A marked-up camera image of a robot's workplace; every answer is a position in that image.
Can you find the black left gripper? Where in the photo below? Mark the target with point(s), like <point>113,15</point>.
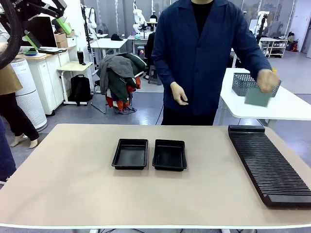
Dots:
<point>30,7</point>

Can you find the black plastic ESD tray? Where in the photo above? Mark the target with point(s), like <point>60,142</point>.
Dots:
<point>169,155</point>
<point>130,154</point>

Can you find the green circuit board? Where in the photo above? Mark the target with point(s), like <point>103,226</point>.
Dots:
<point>256,100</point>

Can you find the person's left forearm blue sleeve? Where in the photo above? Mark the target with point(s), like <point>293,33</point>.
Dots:
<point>257,57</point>

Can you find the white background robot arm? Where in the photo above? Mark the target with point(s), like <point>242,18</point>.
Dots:
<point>139,17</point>
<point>91,23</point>
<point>262,21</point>

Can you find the person's right forearm blue sleeve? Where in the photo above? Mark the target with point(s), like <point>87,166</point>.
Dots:
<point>161,70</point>

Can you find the person's right hand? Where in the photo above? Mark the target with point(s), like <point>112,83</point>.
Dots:
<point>178,93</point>

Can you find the person's left hand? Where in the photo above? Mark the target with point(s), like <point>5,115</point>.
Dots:
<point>267,81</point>

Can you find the black computer monitor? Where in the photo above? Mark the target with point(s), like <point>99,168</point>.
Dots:
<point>42,31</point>

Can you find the brown cardboard box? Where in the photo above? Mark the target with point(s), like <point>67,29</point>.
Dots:
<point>72,34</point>
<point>60,37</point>
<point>62,44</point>

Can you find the black keyboard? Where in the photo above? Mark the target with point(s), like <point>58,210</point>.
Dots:
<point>52,50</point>

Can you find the white box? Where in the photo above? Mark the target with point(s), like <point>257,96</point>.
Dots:
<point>71,41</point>

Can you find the blue plate with green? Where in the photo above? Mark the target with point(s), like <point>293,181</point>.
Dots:
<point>30,53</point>

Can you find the black tumbler with straw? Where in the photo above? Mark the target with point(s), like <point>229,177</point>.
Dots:
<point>80,57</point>

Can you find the small wood-top rolling table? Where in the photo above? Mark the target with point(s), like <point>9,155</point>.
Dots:
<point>74,66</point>

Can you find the white cabinet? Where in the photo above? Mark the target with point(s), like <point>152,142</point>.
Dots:
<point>46,80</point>

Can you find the person in black trousers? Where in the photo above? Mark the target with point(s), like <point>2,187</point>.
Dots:
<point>12,80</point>

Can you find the white desk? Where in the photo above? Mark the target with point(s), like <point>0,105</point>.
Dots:
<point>109,43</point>

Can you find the black backpack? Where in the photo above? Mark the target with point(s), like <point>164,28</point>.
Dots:
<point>80,89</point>

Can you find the white air purifier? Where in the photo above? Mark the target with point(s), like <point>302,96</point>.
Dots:
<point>29,97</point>

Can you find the black cap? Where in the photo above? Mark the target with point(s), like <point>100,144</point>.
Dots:
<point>117,37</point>

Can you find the pile of jackets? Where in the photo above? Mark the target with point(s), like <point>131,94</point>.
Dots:
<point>119,77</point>

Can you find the grey workbench desk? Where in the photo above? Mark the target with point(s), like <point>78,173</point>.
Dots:
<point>139,40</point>

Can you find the computer case with lit fan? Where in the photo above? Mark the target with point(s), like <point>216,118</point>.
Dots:
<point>141,52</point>

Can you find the grey plastic stool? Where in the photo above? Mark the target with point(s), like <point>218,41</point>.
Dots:
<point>154,76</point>

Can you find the person in dark jeans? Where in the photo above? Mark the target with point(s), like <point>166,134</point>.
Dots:
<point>6,150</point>

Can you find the person in blue coat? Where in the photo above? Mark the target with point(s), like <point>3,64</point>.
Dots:
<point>196,72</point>

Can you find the grey perforated plastic basket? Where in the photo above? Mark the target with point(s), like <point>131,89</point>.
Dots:
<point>240,85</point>

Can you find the wooden shelf unit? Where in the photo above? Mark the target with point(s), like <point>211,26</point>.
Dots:
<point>274,47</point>

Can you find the yellow bin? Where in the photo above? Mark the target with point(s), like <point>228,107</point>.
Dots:
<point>274,71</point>

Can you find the white side table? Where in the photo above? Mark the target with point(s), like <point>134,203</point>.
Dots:
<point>279,109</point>

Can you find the red fire extinguisher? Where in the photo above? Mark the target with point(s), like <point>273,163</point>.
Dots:
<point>294,46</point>

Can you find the black slotted board rack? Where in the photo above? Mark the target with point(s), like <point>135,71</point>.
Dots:
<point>267,165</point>

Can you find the metal chair frame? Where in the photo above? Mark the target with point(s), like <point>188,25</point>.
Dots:
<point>98,102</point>

